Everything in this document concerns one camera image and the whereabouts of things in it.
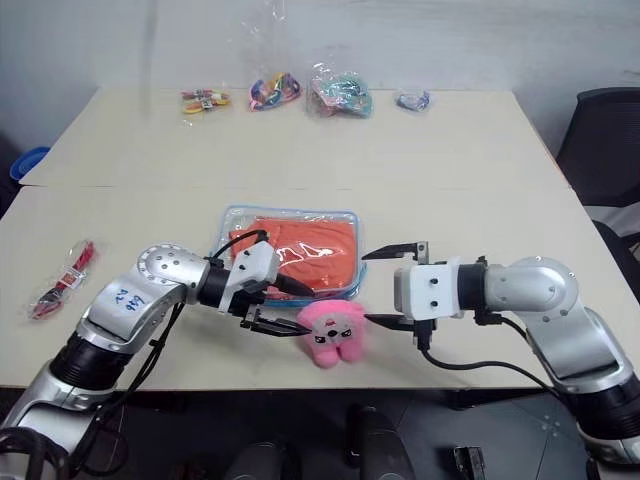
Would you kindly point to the orange cloth in clear bag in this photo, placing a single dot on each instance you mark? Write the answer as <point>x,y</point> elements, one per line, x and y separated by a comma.
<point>227,220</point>

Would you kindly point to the blue plastic bowl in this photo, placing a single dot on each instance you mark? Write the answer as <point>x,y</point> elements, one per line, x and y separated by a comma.
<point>27,162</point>

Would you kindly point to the small clear bag blue items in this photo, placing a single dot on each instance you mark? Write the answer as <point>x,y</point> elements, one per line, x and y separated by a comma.
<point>412,100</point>

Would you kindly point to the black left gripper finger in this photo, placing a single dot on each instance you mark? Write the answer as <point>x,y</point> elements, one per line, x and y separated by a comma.
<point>292,286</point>
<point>280,327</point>

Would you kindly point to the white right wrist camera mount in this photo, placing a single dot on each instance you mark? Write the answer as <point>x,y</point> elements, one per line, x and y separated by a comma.
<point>430,290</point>

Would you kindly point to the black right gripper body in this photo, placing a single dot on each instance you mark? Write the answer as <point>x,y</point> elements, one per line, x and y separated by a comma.
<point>424,334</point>

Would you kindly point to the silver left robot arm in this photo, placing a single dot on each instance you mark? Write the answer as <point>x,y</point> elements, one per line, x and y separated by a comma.
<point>150,295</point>

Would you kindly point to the dark rounded shape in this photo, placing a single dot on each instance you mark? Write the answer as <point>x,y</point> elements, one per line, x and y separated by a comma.
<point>377,445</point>

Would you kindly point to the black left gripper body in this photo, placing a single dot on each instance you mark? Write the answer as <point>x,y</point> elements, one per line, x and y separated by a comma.
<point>248,306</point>

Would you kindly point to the clear bag multicoloured bands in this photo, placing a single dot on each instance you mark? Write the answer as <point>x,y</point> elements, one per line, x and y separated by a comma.
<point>272,90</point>

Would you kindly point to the small black ribbed block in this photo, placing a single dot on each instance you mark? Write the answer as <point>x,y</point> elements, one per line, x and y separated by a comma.
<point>470,462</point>

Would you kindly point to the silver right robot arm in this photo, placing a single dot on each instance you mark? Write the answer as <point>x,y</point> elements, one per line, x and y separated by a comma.
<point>545,295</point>

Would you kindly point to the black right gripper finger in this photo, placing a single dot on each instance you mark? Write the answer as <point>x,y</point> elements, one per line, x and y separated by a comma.
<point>395,321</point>
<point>392,250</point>

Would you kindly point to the black mesh office chair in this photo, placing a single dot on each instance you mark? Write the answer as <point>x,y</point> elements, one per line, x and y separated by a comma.
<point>605,145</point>

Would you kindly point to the large clear bag teal items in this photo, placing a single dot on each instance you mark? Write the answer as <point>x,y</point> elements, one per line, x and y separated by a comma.
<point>340,92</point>

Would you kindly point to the pink plush toy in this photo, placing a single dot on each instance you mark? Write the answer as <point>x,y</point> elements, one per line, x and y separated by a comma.
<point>332,330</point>

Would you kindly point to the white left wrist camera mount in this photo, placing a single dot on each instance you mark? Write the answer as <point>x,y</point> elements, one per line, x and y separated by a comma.
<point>257,264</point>

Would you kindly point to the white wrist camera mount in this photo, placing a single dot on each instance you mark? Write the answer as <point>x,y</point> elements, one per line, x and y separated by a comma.
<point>430,290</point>
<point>257,264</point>

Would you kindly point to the clear bag yellow red items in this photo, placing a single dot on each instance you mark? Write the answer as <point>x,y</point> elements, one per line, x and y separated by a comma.
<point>204,100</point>

